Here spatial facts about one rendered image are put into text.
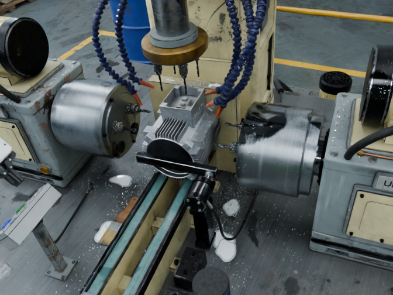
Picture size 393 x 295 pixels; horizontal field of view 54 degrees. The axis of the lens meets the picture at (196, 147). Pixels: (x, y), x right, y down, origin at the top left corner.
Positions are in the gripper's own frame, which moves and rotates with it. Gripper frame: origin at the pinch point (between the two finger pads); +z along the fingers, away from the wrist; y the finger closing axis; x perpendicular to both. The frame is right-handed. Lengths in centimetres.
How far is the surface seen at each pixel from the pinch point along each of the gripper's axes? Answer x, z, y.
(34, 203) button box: -3.5, 7.6, -3.2
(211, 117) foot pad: -28, 28, 42
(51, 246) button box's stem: 6.7, 19.9, -5.3
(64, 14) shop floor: 282, -87, 339
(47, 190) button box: -3.6, 7.8, 1.5
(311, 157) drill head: -54, 45, 28
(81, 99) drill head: -2.9, -2.2, 31.5
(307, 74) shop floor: 37, 115, 254
